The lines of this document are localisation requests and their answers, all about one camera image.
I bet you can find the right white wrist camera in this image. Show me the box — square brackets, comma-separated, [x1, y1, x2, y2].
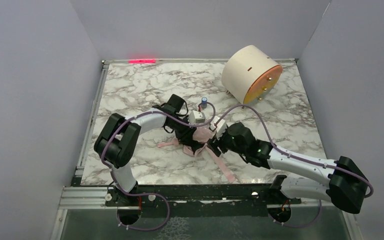
[209, 116, 228, 140]

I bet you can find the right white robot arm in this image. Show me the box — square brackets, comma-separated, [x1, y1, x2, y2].
[208, 122, 369, 214]

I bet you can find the beige cylindrical umbrella stand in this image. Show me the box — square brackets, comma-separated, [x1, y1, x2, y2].
[221, 45, 283, 104]

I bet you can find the aluminium table frame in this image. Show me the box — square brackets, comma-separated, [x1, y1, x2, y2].
[51, 59, 363, 240]

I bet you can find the pink tape marker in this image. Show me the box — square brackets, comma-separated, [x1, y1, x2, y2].
[128, 59, 156, 64]

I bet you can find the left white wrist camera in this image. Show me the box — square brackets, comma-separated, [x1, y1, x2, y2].
[188, 110, 206, 125]

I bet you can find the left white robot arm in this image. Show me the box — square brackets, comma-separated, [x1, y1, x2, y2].
[93, 94, 204, 194]

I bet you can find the small blue cap bottle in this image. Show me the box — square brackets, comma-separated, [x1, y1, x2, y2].
[200, 96, 208, 109]

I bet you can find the pink folding umbrella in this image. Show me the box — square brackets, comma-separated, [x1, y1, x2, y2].
[157, 127, 239, 185]

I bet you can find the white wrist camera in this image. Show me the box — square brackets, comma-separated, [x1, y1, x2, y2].
[188, 110, 206, 125]
[209, 116, 228, 140]

